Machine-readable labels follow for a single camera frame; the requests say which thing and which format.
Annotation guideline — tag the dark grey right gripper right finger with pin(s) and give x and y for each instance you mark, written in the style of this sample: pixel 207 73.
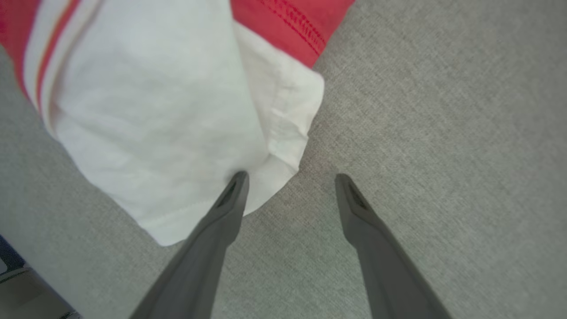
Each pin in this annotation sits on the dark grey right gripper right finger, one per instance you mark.
pixel 390 270

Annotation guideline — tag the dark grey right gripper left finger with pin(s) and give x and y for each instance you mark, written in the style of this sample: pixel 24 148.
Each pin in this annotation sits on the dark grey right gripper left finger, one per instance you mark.
pixel 199 266

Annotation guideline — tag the red and white garment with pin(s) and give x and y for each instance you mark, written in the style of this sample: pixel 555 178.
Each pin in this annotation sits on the red and white garment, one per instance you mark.
pixel 155 110

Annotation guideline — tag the grey fabric sofa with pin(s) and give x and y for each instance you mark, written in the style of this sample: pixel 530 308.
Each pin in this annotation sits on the grey fabric sofa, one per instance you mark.
pixel 443 133

